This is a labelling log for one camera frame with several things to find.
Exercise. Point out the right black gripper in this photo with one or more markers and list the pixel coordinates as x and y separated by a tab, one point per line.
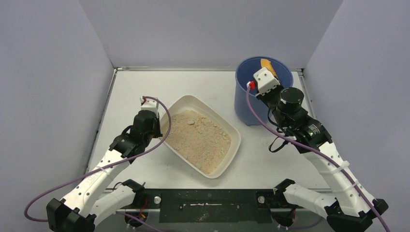
267	97

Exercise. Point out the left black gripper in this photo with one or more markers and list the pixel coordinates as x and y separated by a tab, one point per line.
153	120

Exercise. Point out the orange plastic litter scoop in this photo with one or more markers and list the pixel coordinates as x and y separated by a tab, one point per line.
265	63

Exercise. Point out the white plastic litter tray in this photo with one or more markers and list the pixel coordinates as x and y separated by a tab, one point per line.
189	102

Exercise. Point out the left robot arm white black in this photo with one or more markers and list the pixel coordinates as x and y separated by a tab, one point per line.
83	208

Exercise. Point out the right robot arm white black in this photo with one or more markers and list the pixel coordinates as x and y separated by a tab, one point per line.
349	208

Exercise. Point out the beige cat litter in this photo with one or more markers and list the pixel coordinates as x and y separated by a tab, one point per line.
198	139

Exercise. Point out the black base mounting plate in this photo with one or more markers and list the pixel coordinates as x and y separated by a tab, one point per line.
213	205

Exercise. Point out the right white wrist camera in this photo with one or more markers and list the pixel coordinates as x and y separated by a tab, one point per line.
263	81

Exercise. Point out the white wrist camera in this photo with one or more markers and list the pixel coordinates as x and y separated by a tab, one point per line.
263	81
150	105

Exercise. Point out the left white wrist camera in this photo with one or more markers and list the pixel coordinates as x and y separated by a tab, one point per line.
150	105

